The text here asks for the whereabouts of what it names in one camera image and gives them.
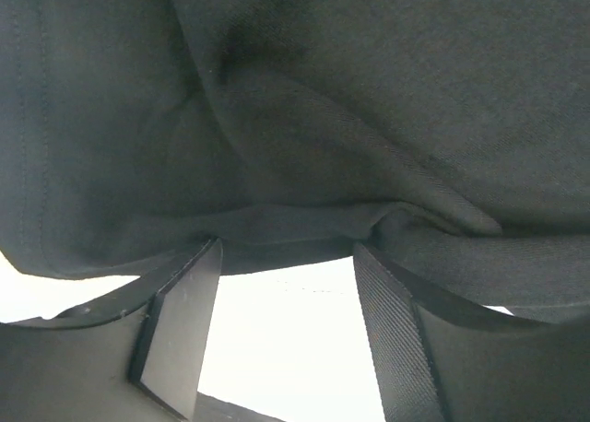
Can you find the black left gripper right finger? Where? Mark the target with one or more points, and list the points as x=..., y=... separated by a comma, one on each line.
x=439, y=357

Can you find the floral patterned table mat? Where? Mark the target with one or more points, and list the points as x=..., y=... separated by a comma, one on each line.
x=282, y=345

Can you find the black floral print t-shirt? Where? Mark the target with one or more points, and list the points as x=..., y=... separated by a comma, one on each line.
x=452, y=135

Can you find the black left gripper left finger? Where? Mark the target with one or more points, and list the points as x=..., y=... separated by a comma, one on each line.
x=134, y=354

